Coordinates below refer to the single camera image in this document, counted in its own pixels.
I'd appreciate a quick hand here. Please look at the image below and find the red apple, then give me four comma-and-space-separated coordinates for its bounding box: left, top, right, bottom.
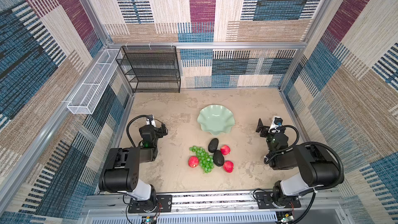
188, 156, 200, 168
223, 161, 234, 173
220, 145, 231, 156

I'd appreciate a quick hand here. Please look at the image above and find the dark avocado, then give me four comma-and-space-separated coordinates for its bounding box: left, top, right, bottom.
213, 150, 225, 167
208, 138, 219, 153

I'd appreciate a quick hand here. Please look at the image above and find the green grape bunch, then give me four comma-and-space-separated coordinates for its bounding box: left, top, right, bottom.
189, 146, 214, 174

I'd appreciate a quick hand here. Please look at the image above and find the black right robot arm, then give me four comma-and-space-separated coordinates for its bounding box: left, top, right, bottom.
256, 116, 344, 208

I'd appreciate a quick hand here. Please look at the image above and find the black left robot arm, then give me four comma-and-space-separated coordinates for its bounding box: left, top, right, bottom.
98, 123, 168, 212

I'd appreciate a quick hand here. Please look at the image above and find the light green wavy fruit bowl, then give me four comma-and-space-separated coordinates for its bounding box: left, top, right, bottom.
197, 105, 235, 136

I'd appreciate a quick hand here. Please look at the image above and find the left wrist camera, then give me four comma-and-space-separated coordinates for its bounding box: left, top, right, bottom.
146, 115, 156, 127

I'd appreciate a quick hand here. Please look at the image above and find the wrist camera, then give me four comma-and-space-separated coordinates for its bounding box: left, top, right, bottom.
268, 116, 283, 133
146, 115, 156, 127

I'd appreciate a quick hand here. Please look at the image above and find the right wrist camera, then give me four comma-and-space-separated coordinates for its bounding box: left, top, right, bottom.
268, 116, 283, 133

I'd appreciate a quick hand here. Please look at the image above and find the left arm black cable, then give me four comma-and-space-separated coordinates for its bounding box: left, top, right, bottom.
126, 114, 153, 148

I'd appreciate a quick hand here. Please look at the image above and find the black wire shelf rack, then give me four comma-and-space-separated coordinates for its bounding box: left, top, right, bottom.
116, 46, 181, 93

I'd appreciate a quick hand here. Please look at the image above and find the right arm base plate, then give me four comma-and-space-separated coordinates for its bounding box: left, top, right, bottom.
254, 191, 301, 209

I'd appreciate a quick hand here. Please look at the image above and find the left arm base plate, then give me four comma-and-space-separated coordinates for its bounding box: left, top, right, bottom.
127, 195, 173, 214

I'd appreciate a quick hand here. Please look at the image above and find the white mesh wall basket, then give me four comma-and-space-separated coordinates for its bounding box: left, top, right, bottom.
67, 49, 119, 115

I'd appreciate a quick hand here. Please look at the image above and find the aluminium front rail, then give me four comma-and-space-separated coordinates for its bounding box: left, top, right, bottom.
79, 189, 353, 224

